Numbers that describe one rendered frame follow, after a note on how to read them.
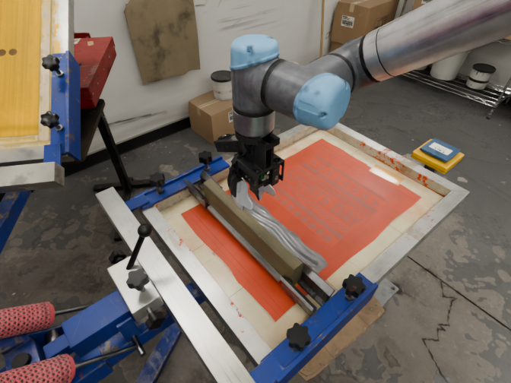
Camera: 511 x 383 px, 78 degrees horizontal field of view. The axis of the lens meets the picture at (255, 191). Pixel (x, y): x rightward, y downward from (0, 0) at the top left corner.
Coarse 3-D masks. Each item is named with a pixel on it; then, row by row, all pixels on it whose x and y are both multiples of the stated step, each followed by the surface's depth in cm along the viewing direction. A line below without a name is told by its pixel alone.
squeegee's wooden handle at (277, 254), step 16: (208, 192) 85; (224, 192) 83; (224, 208) 81; (240, 224) 78; (256, 224) 75; (256, 240) 74; (272, 240) 71; (272, 256) 71; (288, 256) 68; (288, 272) 68
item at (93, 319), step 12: (108, 300) 63; (120, 300) 63; (84, 312) 61; (96, 312) 61; (108, 312) 61; (120, 312) 61; (72, 324) 59; (84, 324) 59; (96, 324) 59; (108, 324) 60; (72, 336) 58; (84, 336) 58; (96, 336) 59; (108, 336) 62; (72, 348) 57; (84, 348) 59
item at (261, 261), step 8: (208, 208) 87; (216, 216) 85; (224, 224) 83; (232, 232) 81; (240, 240) 80; (248, 248) 78; (256, 256) 76; (264, 264) 74; (272, 272) 73; (280, 280) 72
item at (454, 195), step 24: (288, 144) 116; (360, 144) 112; (408, 168) 101; (456, 192) 93; (144, 216) 87; (432, 216) 86; (168, 240) 80; (408, 240) 80; (192, 264) 75; (384, 264) 75; (216, 288) 70; (216, 312) 68; (240, 312) 66; (240, 336) 63
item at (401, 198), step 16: (352, 176) 103; (368, 176) 103; (384, 192) 98; (400, 192) 98; (384, 208) 93; (400, 208) 93; (288, 224) 88; (368, 224) 88; (384, 224) 88; (304, 240) 84; (320, 240) 84; (352, 240) 84; (368, 240) 84; (240, 256) 81; (336, 256) 81; (352, 256) 81; (240, 272) 77; (256, 272) 77; (320, 272) 77; (256, 288) 74; (272, 288) 74; (272, 304) 71; (288, 304) 71
